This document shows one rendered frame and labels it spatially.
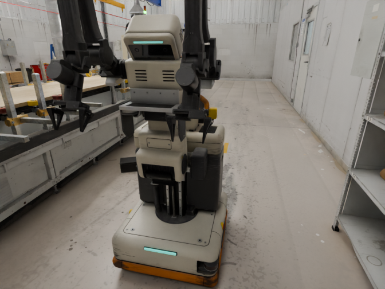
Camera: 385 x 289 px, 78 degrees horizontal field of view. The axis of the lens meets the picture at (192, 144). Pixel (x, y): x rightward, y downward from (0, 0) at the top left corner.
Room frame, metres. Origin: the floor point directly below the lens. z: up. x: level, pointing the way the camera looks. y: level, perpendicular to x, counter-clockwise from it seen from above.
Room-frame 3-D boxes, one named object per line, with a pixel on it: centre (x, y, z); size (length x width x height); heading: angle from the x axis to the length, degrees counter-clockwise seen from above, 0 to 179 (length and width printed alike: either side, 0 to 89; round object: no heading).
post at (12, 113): (1.50, 1.16, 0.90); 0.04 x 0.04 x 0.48; 78
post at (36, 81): (1.75, 1.11, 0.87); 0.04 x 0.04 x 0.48; 78
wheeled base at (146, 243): (1.31, 0.10, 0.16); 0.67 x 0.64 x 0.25; 167
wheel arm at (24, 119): (1.52, 1.07, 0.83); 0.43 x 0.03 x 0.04; 78
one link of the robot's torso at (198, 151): (1.13, 0.08, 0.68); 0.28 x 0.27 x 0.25; 77
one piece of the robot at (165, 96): (1.02, 0.17, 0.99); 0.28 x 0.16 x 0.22; 77
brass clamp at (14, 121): (1.52, 1.16, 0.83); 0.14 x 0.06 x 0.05; 168
